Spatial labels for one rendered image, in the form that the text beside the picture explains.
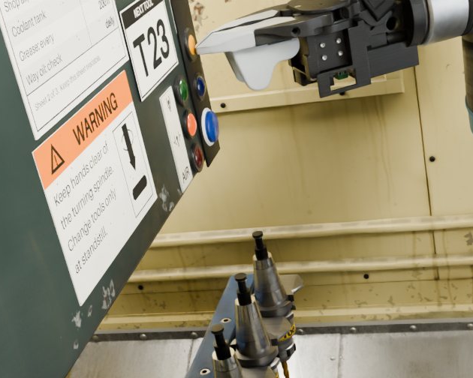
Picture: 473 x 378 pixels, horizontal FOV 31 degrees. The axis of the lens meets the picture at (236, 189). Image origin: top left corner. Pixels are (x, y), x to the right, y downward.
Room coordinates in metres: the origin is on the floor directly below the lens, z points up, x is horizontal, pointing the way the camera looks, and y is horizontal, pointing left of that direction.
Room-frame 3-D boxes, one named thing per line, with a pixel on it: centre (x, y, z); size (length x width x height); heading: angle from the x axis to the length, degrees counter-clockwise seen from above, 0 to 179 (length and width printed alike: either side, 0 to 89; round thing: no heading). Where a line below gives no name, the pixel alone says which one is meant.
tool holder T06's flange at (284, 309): (1.01, -0.02, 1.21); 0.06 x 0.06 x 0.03
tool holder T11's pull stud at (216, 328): (0.80, 0.05, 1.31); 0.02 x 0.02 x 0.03
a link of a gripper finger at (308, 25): (0.75, -0.08, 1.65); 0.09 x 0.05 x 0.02; 102
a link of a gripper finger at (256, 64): (0.75, -0.04, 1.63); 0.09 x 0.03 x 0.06; 102
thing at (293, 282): (1.07, -0.03, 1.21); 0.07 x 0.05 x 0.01; 72
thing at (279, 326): (0.96, 0.00, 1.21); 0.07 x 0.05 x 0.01; 72
